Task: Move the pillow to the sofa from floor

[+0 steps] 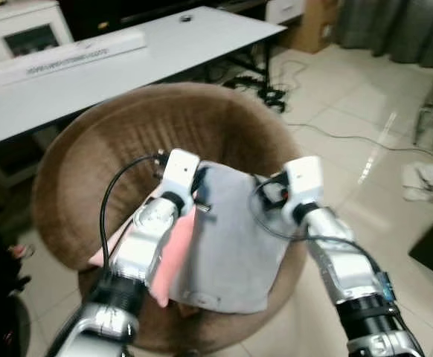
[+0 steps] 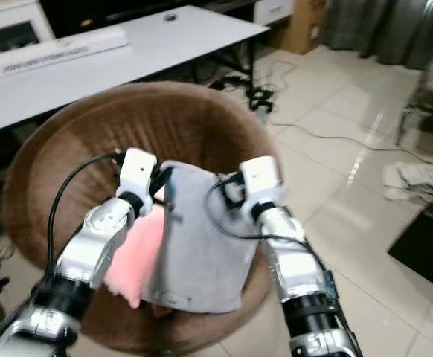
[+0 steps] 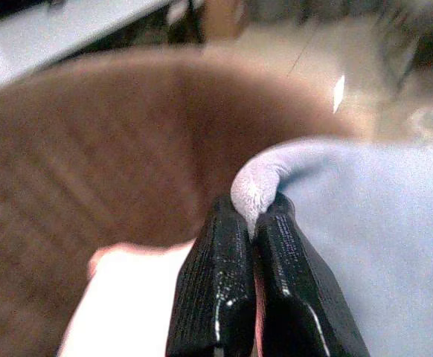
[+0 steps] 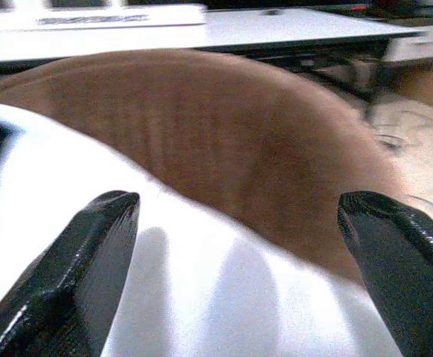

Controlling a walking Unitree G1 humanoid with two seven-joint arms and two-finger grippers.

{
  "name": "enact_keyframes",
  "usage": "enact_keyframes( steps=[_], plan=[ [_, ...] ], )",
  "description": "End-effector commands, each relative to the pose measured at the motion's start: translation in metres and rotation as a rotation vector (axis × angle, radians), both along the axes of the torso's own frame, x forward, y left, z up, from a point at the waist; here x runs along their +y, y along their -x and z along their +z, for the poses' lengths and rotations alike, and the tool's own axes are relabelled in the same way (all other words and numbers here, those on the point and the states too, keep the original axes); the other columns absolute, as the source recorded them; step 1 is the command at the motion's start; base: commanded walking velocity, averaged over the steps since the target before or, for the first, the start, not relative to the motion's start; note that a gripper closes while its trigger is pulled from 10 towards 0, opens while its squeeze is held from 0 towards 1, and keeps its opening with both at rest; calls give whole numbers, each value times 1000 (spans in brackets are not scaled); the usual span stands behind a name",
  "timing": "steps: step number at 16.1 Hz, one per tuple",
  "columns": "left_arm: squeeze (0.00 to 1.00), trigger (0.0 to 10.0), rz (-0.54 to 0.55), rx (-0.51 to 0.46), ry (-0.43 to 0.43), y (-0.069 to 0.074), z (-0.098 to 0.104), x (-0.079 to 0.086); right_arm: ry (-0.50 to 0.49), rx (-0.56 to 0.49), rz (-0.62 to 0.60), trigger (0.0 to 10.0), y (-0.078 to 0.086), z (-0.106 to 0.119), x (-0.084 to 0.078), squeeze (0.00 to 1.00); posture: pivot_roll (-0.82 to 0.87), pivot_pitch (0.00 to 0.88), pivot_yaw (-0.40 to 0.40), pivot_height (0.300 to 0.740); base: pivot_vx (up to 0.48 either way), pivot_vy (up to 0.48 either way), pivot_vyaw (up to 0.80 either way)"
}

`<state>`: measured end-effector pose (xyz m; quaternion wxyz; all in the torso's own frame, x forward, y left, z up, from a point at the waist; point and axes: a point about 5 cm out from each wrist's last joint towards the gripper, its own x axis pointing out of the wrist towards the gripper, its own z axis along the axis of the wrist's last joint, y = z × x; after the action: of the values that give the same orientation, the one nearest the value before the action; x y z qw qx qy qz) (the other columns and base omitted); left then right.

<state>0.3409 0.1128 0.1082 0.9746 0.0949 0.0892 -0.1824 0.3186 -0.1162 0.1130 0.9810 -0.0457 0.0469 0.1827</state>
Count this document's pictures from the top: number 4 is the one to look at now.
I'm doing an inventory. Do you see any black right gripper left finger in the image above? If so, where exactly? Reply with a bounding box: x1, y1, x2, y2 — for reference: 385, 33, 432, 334
0, 190, 141, 357

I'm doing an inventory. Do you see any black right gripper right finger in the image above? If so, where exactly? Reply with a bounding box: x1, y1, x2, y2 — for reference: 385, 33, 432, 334
336, 190, 433, 357

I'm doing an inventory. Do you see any grey square pillow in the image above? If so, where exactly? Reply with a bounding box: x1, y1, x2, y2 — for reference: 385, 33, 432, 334
0, 100, 405, 357

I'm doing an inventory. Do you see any brown round plush sofa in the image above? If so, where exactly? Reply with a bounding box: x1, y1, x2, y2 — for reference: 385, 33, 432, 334
0, 48, 407, 289

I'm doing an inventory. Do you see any white table with black frame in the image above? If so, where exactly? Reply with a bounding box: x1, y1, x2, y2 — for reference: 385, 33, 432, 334
0, 2, 432, 74

